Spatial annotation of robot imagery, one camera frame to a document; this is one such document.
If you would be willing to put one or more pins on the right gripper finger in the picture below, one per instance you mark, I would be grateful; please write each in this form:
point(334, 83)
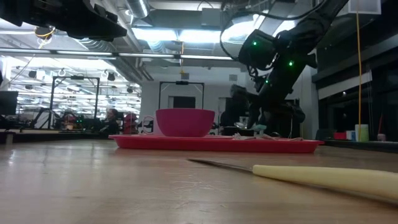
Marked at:
point(267, 118)
point(255, 116)

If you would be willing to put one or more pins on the beige cloth napkin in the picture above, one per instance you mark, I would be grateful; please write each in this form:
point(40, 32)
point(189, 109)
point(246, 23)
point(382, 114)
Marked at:
point(280, 138)

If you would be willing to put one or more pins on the red plastic tray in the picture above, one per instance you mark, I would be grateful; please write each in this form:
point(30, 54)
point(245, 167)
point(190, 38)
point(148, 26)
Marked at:
point(217, 145)

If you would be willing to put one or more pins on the magenta plastic bowl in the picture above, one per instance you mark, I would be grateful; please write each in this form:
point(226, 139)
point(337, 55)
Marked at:
point(185, 123)

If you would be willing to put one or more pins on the lilac plastic mug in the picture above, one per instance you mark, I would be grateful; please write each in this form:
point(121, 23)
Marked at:
point(157, 131)

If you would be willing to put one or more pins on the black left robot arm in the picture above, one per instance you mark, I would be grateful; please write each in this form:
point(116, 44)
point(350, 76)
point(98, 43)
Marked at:
point(62, 15)

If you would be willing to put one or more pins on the small red box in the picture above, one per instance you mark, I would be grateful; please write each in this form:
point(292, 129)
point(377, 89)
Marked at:
point(340, 136)

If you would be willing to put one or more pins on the green and white cup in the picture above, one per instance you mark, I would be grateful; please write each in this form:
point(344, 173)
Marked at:
point(362, 133)

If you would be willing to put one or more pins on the grey ceiling box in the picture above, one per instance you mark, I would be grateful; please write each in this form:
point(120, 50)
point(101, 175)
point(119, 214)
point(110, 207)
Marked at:
point(211, 17)

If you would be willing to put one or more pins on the white ceiling box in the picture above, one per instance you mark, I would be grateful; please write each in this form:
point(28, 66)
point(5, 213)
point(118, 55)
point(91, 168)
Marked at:
point(363, 7)

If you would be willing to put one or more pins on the red bulky object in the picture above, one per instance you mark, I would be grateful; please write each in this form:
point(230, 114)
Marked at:
point(130, 124)

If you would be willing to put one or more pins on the person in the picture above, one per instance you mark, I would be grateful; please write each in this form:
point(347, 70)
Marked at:
point(111, 123)

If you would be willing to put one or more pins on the long ceiling light bar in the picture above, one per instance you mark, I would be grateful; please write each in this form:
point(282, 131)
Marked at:
point(93, 53)

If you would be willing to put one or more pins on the black monitor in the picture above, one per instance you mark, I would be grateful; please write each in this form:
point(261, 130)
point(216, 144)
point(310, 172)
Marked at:
point(8, 102)

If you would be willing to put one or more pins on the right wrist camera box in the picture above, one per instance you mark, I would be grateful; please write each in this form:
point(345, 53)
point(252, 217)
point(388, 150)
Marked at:
point(258, 51)

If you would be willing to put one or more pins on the black background rig frame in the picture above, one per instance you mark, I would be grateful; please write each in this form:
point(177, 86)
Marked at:
point(77, 77)
point(182, 82)

